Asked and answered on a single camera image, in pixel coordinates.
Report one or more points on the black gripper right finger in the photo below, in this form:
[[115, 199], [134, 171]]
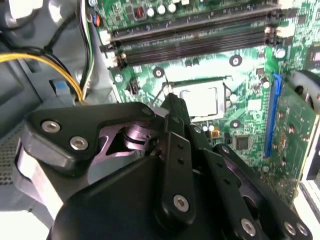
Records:
[[225, 175]]

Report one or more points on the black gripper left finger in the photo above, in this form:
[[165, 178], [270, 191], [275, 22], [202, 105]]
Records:
[[62, 120]]

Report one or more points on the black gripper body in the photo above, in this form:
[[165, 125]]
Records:
[[112, 212]]

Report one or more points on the silver CPU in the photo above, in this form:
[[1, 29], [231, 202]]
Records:
[[200, 101]]

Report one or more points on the metal socket cover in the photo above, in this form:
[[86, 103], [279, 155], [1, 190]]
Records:
[[197, 84]]

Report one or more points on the metal locking lever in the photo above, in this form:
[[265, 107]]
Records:
[[166, 86]]

